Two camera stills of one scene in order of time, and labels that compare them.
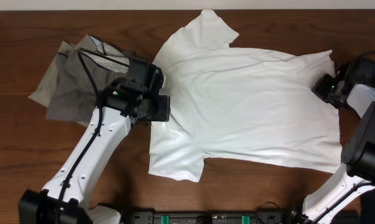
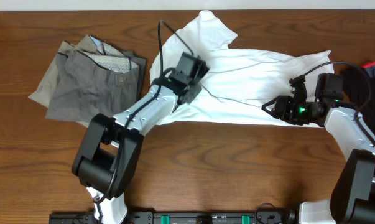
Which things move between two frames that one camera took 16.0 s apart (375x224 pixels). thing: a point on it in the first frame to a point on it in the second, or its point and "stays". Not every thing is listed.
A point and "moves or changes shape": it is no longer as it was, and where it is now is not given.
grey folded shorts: x=80 y=74 stays
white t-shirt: x=228 y=102 moves or changes shape
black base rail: x=168 y=217 stays
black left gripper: x=162 y=108 to x=193 y=92
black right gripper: x=319 y=89 to x=282 y=111
